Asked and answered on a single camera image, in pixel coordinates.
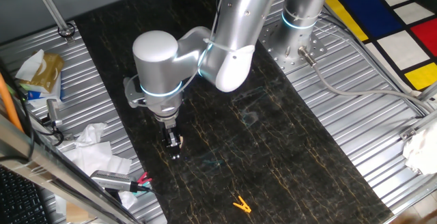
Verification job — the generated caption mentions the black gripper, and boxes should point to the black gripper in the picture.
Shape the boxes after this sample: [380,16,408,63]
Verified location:
[158,120,182,160]

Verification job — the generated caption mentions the colour block patterned cloth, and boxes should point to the colour block patterned cloth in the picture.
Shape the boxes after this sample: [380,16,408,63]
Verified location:
[324,0,437,92]

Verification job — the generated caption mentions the red plastic clip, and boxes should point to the red plastic clip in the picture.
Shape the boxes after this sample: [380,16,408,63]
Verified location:
[136,171,154,186]

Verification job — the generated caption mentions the green plastic clip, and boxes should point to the green plastic clip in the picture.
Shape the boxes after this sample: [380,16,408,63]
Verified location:
[132,181,152,196]

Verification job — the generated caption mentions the black marble pattern mat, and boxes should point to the black marble pattern mat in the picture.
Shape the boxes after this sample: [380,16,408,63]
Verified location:
[73,0,394,224]

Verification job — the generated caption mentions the crumpled white tissue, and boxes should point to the crumpled white tissue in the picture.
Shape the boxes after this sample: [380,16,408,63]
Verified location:
[74,122,109,150]

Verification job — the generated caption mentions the orange clothespin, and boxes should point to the orange clothespin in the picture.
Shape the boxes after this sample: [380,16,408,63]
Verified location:
[232,195,253,214]

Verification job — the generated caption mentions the blue white tissue pack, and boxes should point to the blue white tissue pack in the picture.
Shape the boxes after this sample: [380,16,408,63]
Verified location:
[19,76,64,109]

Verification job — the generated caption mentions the yellow tissue box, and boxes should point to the yellow tissue box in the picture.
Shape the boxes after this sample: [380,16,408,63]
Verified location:
[29,52,66,94]

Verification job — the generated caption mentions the black keyboard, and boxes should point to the black keyboard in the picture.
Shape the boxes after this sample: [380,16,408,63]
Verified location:
[0,165,52,224]

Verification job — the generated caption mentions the white pulled tissue sheet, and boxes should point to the white pulled tissue sheet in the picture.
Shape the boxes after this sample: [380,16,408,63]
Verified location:
[15,48,46,82]

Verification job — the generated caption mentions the white cloth bundle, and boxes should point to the white cloth bundle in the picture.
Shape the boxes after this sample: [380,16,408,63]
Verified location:
[401,121,437,176]

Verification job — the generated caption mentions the thin black usb cable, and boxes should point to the thin black usb cable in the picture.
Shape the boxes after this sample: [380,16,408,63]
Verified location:
[135,182,161,196]

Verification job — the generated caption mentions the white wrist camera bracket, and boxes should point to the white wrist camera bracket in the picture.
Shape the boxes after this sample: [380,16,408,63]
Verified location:
[122,75,150,109]

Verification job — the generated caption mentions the ribbed silver camera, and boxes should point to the ribbed silver camera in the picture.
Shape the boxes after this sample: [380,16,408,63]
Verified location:
[89,169,139,193]

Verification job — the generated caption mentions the black looped cable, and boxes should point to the black looped cable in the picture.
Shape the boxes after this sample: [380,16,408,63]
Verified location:
[36,114,66,147]

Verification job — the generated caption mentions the aluminium frame bar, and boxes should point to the aluminium frame bar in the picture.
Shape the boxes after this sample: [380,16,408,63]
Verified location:
[0,113,143,224]

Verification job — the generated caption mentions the grey camera stand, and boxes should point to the grey camera stand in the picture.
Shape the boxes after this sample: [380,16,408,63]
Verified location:
[46,98,64,128]

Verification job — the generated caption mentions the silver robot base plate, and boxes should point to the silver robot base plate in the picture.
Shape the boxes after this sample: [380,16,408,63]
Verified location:
[257,20,328,74]

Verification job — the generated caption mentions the thick black cable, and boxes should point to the thick black cable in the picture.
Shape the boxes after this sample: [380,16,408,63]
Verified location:
[0,58,37,163]

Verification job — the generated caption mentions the orange cable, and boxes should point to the orange cable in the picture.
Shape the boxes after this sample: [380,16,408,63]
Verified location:
[0,72,25,135]

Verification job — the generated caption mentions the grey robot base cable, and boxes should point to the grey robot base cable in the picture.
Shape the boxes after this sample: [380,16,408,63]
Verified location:
[297,46,437,114]

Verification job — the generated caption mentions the silver camera stand pole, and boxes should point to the silver camera stand pole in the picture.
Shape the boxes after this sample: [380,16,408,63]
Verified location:
[28,0,76,44]

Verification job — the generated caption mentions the aluminium profile with bracket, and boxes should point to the aluminium profile with bracket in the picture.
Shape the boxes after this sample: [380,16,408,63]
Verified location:
[398,109,437,142]

